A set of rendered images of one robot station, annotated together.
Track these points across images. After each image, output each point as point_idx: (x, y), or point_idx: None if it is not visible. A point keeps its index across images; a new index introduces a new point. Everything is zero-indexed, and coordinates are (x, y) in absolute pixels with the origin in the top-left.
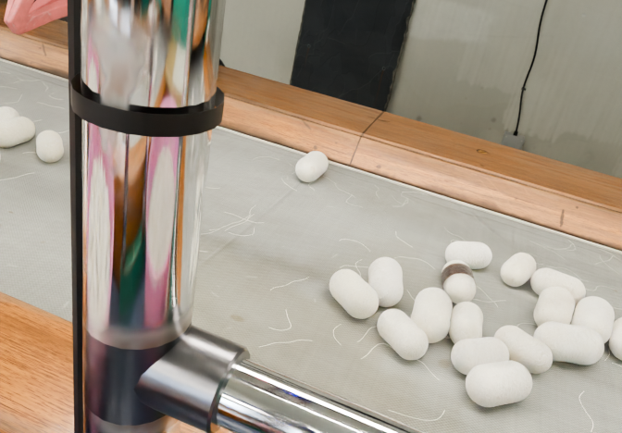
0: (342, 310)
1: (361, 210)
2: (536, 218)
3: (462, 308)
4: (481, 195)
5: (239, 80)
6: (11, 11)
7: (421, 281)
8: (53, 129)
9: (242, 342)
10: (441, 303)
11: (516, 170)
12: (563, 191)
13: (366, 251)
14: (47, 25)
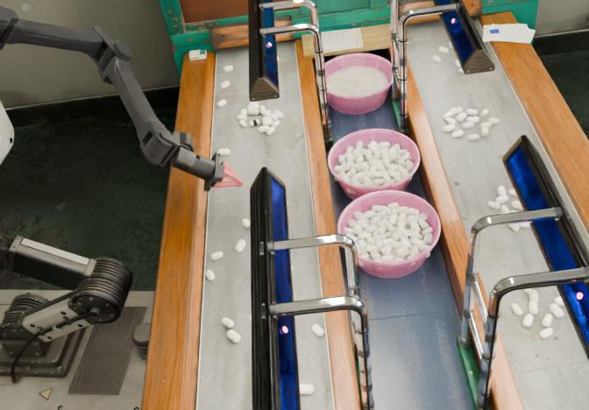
0: (273, 133)
1: (233, 143)
2: (210, 120)
3: (266, 118)
4: (209, 128)
5: (181, 180)
6: (241, 180)
7: (254, 129)
8: (244, 196)
9: (289, 138)
10: (268, 119)
11: (195, 121)
12: (202, 113)
13: (251, 137)
14: (174, 242)
